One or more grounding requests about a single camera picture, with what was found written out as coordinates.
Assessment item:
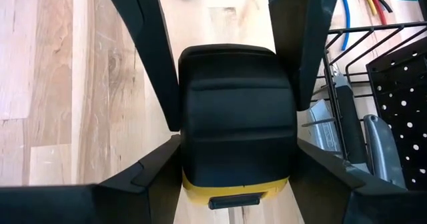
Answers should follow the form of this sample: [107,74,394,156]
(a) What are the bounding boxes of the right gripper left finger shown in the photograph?
[0,133,183,224]

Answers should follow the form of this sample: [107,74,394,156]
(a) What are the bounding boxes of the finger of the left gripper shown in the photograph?
[266,0,344,112]
[89,0,183,132]

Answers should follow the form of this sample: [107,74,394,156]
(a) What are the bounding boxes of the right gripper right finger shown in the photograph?
[288,137,427,224]

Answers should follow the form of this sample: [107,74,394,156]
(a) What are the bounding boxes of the grey utility knife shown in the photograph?
[328,63,370,173]
[302,99,344,159]
[362,113,408,189]

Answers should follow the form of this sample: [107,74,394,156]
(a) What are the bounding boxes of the yellow black Stanley tape measure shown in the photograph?
[177,43,300,211]

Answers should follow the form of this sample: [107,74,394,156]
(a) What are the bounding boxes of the black metal pegboard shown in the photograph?
[365,43,427,192]

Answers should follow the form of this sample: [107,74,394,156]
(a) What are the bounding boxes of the coloured wire bundle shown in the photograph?
[179,0,420,52]

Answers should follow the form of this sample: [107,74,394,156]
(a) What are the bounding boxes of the black wire basket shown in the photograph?
[300,20,427,171]

